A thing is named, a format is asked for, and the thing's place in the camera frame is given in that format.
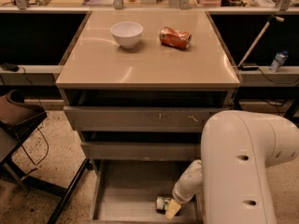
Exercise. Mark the grey drawer cabinet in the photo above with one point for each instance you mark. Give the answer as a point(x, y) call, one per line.
point(99, 72)

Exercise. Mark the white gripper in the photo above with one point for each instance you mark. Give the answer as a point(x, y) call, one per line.
point(180, 192)

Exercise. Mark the white stick with black tip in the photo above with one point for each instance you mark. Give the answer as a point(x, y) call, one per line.
point(271, 19)

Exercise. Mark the white ceramic bowl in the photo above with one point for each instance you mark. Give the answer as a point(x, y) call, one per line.
point(127, 33)

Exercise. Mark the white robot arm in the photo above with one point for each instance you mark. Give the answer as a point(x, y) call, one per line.
point(236, 149)

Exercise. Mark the small plastic water bottle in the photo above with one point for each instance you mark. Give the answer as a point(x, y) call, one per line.
point(278, 61)

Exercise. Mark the grey top drawer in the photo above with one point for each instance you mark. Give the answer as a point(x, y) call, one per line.
point(139, 119)

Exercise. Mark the crushed orange soda can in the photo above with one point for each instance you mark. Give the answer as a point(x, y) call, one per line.
point(175, 38)

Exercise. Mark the brown office chair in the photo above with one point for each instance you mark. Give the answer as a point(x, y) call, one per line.
point(18, 120)

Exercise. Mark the black device on left ledge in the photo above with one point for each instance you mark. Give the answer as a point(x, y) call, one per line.
point(10, 67)

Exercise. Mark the grey open bottom drawer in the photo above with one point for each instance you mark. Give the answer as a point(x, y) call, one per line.
point(126, 193)

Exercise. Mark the grey middle drawer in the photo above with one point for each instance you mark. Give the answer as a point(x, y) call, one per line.
point(141, 151)

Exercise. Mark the black device on ledge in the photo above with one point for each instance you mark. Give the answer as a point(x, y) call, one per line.
point(10, 67)
point(249, 67)

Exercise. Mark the black device on right ledge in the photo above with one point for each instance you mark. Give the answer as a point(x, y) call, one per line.
point(249, 67)

